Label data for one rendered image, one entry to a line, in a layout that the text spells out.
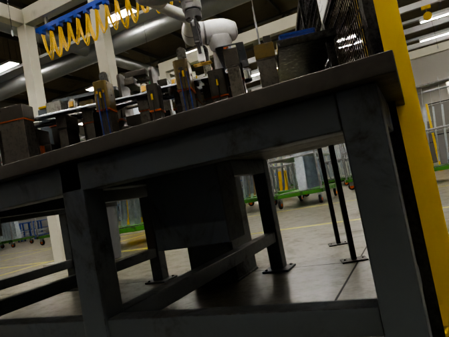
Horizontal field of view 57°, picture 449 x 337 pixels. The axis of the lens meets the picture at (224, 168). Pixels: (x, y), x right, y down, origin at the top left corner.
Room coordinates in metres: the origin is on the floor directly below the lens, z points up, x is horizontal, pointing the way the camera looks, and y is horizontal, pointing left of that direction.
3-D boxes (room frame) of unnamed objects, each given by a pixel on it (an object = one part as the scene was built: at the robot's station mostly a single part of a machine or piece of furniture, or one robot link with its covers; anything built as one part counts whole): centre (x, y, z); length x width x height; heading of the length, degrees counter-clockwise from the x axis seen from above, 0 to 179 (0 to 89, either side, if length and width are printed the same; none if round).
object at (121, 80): (2.05, 0.35, 0.95); 0.18 x 0.13 x 0.49; 83
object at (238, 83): (1.40, -0.10, 0.84); 0.05 x 0.05 x 0.29; 83
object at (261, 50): (1.64, -0.25, 0.88); 0.08 x 0.08 x 0.36; 83
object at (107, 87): (1.66, 0.44, 0.87); 0.12 x 0.07 x 0.35; 173
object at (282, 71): (1.95, -0.45, 1.02); 0.90 x 0.22 x 0.03; 173
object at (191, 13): (1.80, 0.01, 1.29); 0.08 x 0.07 x 0.09; 173
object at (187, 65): (1.59, 0.09, 0.87); 0.12 x 0.07 x 0.35; 173
